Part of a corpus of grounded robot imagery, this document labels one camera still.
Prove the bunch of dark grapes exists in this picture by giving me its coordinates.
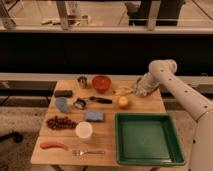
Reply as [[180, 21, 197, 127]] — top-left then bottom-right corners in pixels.
[[46, 116, 77, 130]]

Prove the white plastic cup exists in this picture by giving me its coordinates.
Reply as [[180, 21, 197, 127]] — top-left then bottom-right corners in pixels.
[[75, 122, 93, 141]]

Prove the black rectangular block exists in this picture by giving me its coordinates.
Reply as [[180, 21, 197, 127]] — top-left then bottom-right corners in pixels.
[[54, 90, 73, 98]]

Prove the banana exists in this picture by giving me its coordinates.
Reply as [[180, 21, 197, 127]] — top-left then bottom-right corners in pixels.
[[113, 87, 132, 96]]

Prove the small metal can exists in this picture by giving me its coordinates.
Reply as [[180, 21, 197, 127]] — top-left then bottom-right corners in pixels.
[[73, 98, 86, 110]]

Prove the green plastic tray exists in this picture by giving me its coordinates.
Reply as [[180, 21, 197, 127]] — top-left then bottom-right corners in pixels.
[[115, 113, 185, 167]]

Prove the wooden table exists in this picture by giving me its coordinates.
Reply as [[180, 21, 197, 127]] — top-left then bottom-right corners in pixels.
[[31, 80, 165, 167]]

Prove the red bowl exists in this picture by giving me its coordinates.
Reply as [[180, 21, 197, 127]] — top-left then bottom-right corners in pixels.
[[92, 75, 111, 93]]

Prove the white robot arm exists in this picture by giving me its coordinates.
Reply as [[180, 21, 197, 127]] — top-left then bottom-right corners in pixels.
[[140, 60, 213, 171]]

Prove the metal fork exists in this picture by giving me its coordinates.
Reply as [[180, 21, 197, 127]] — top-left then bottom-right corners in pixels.
[[72, 150, 105, 156]]

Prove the yellow apple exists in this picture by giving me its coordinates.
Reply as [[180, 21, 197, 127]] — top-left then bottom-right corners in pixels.
[[117, 96, 129, 108]]

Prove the grey towel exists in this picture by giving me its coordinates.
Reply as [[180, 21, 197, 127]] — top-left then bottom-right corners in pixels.
[[133, 79, 149, 97]]

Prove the orange carrot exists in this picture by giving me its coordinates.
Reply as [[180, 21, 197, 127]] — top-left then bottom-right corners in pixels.
[[40, 142, 68, 151]]

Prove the metal cup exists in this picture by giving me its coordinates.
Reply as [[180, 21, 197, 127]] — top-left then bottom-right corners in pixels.
[[77, 76, 87, 89]]

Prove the purple bowl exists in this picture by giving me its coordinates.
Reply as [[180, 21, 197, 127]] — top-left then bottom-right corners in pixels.
[[138, 77, 159, 94]]

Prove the blue sponge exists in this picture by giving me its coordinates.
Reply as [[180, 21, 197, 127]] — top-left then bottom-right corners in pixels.
[[85, 111, 104, 122]]

